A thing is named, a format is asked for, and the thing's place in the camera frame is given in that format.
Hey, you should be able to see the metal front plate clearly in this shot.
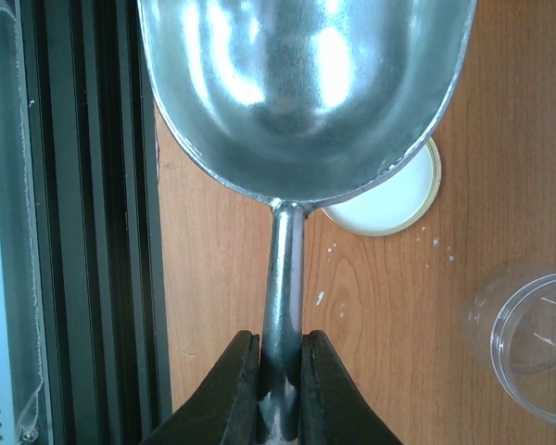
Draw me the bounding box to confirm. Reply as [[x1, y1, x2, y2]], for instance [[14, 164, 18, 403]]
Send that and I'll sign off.
[[0, 1, 52, 444]]

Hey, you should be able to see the metal scoop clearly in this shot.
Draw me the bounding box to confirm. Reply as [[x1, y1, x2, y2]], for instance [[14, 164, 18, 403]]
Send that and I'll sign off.
[[138, 1, 476, 444]]

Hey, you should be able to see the white jar lid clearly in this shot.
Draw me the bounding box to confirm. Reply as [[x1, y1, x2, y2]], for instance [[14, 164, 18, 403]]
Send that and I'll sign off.
[[323, 139, 442, 237]]

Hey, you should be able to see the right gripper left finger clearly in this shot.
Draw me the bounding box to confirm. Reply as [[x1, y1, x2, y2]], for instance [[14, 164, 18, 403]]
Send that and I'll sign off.
[[143, 330, 259, 444]]

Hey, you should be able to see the black aluminium rail base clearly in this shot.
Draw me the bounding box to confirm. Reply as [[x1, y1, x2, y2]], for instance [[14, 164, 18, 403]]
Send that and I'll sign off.
[[19, 1, 172, 444]]

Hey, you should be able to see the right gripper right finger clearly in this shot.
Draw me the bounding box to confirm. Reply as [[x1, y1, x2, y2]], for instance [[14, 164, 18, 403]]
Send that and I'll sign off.
[[299, 330, 400, 444]]

